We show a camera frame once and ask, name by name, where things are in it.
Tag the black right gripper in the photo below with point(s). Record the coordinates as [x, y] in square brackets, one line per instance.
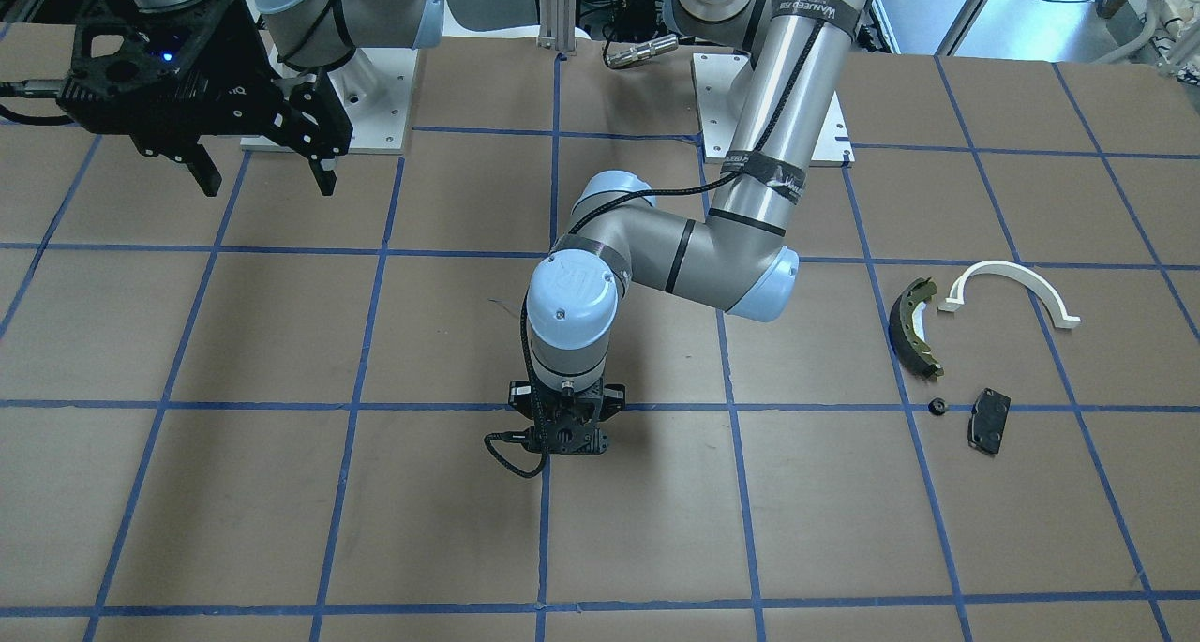
[242, 50]

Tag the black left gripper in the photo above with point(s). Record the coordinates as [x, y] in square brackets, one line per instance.
[612, 399]

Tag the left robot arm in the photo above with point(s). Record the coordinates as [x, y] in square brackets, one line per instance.
[735, 259]

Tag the olive brake shoe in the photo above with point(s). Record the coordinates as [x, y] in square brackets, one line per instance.
[906, 329]

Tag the silver metal cylinder tool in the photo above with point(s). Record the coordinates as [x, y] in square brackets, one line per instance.
[641, 52]

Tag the black brake pad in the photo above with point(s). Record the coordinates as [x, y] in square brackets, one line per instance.
[986, 425]

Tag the white curved plastic part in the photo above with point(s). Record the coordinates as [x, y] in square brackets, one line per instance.
[1043, 290]

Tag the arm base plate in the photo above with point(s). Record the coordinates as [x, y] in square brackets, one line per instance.
[721, 82]
[356, 101]

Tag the aluminium frame post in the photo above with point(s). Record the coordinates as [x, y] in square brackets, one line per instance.
[557, 26]

